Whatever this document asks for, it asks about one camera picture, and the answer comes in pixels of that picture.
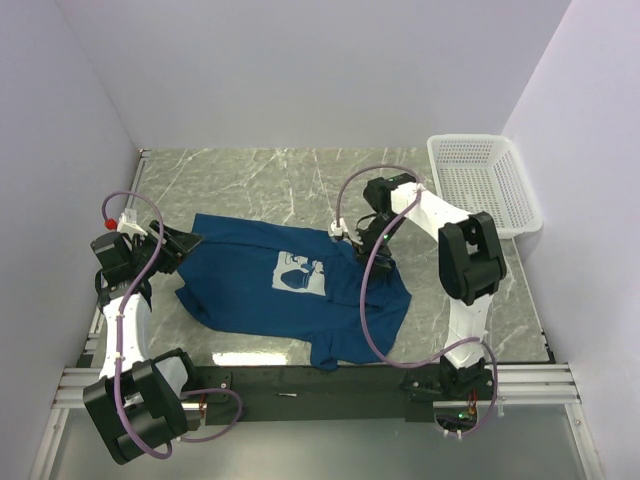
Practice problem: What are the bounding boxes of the aluminium frame rail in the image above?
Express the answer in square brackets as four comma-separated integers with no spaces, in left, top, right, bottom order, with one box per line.
[27,148,609,480]

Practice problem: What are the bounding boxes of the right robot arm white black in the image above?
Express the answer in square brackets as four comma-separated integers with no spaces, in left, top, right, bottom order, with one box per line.
[354,173,507,399]

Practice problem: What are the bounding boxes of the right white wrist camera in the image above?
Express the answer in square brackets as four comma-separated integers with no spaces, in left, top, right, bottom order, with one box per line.
[328,217,359,242]

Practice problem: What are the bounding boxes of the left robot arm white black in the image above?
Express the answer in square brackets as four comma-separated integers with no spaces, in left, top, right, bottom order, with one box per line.
[83,221,203,465]

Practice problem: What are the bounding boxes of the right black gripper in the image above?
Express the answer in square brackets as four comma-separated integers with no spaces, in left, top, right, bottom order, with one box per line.
[348,213,405,285]

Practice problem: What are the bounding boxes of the white perforated plastic basket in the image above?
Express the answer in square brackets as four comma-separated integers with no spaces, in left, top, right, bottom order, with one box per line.
[427,134,543,239]

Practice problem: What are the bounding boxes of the blue t-shirt with print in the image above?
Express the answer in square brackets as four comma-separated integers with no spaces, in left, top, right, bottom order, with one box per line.
[176,213,411,371]

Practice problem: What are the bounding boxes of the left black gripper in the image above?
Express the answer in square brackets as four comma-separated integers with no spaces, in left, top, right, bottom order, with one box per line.
[130,220,203,278]

